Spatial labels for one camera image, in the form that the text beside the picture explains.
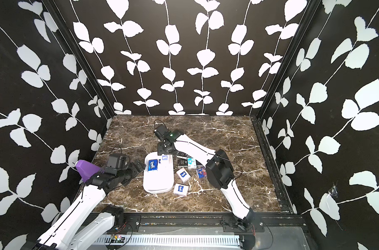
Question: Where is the cartoon blue red tissue pack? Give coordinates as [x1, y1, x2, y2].
[196, 167, 207, 179]

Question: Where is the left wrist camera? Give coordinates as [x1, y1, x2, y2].
[107, 153, 130, 169]

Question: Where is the teal cartoon tissue pack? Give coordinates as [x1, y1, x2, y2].
[187, 157, 197, 169]

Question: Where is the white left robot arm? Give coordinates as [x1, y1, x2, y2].
[33, 160, 146, 250]

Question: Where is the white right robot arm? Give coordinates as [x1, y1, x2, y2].
[154, 124, 255, 232]

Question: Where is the blue Tempo tissue pack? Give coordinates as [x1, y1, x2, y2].
[148, 159, 159, 171]

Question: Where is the purple plastic scoop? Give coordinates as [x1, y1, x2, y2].
[76, 159, 101, 183]

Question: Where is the white ribbed cable duct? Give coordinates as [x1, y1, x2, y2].
[92, 234, 242, 248]

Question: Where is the white pink tissue pack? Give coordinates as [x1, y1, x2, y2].
[161, 155, 170, 161]

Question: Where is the white storage box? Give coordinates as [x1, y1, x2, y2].
[143, 152, 174, 194]

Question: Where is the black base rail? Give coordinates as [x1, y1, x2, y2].
[117, 212, 308, 234]

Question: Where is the black tissue pack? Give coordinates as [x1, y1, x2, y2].
[177, 158, 188, 168]

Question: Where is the white blue tissue pack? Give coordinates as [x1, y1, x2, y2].
[173, 183, 189, 196]

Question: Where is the pink Tempo tissue pack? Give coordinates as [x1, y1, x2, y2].
[176, 168, 191, 183]

